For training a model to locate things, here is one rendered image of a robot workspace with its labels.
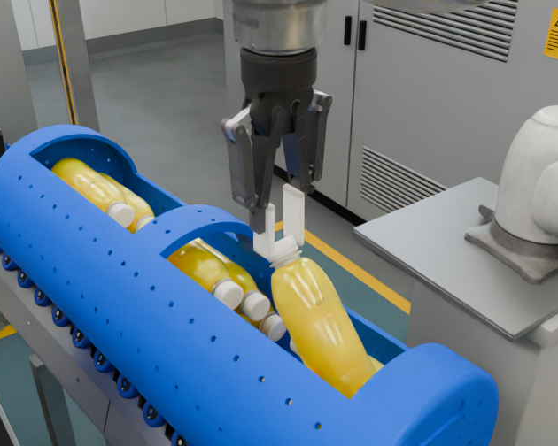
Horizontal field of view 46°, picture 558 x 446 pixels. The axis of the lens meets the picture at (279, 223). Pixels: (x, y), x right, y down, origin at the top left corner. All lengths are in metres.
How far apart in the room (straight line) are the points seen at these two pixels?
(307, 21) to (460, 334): 0.84
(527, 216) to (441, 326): 0.29
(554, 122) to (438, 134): 1.49
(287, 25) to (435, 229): 0.79
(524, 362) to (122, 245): 0.72
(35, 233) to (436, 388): 0.67
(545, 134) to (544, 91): 1.15
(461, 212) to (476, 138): 1.14
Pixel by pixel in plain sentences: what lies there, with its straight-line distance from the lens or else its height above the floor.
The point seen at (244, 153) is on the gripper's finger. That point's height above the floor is 1.43.
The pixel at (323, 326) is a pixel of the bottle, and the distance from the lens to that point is 0.73.
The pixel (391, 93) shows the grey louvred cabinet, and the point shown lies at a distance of 2.76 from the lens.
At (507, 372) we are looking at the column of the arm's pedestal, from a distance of 1.28.
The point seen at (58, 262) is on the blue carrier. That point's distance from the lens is 1.02.
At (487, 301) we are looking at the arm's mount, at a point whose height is 1.02.
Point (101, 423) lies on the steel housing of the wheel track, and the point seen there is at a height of 0.85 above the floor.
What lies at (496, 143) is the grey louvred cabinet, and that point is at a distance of 2.46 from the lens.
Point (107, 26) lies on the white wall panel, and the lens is 5.91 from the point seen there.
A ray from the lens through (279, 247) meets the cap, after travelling 0.73.
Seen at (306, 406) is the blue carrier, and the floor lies 1.20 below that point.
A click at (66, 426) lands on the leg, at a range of 1.81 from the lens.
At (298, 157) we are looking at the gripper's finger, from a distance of 0.70.
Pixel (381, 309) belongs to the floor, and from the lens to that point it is 2.73.
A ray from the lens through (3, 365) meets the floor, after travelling 2.65.
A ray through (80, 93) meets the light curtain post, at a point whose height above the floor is 1.07.
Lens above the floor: 1.71
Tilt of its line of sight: 32 degrees down
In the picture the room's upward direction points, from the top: straight up
